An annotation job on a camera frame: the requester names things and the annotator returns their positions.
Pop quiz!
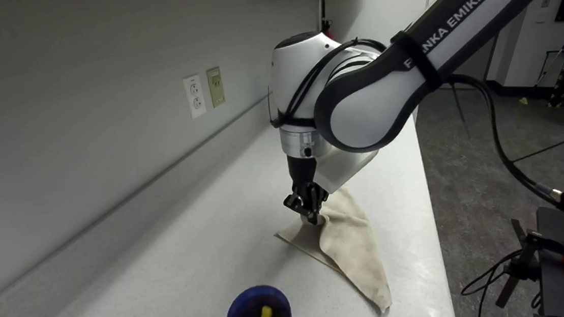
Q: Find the white wall socket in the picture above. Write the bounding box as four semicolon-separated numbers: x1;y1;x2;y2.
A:
183;73;208;120

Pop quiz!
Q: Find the black clamp with orange handle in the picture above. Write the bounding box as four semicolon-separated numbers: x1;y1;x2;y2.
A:
488;214;564;309

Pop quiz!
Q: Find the black cable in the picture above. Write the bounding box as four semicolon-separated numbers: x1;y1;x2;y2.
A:
457;249;531;317

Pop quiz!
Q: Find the beige switch plate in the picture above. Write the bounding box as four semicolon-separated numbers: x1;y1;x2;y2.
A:
205;66;227;109

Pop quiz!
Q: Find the blue plastic cup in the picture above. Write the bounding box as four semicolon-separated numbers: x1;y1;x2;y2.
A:
222;282;293;317

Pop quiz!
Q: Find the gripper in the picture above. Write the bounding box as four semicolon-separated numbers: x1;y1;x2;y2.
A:
279;152;332;227

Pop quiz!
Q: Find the beige cloth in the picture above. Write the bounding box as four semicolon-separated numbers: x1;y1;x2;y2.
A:
271;183;394;317

